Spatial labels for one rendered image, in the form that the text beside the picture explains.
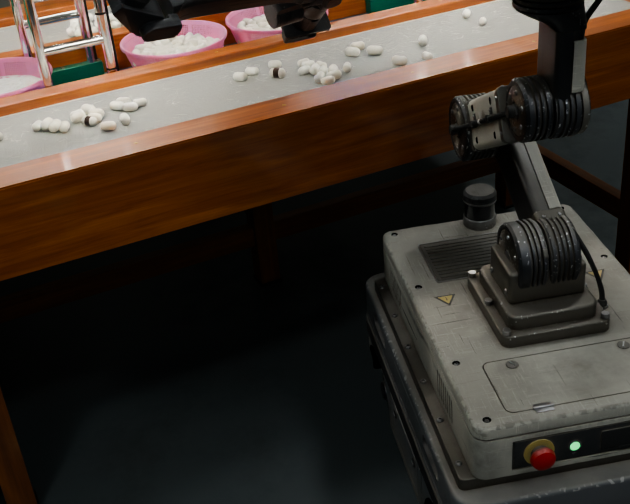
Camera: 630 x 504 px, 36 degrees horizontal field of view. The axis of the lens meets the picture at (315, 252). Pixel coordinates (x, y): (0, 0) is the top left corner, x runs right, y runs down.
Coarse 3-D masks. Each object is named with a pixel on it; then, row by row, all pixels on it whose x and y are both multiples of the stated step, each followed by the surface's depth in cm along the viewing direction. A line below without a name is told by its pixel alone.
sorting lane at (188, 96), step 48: (624, 0) 245; (336, 48) 232; (384, 48) 229; (432, 48) 226; (96, 96) 217; (144, 96) 215; (192, 96) 212; (240, 96) 210; (0, 144) 198; (48, 144) 196
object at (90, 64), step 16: (16, 0) 231; (80, 0) 237; (16, 16) 232; (48, 16) 236; (64, 16) 237; (80, 16) 239; (80, 32) 242; (80, 64) 245; (96, 64) 245; (64, 80) 244
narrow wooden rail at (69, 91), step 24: (432, 0) 250; (456, 0) 248; (480, 0) 251; (336, 24) 239; (360, 24) 239; (384, 24) 242; (240, 48) 230; (264, 48) 231; (288, 48) 233; (120, 72) 222; (144, 72) 221; (168, 72) 223; (24, 96) 214; (48, 96) 214; (72, 96) 216
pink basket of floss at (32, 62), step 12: (0, 60) 236; (12, 60) 237; (24, 60) 236; (36, 60) 234; (0, 72) 237; (12, 72) 237; (24, 72) 237; (36, 72) 235; (36, 84) 219; (0, 96) 215
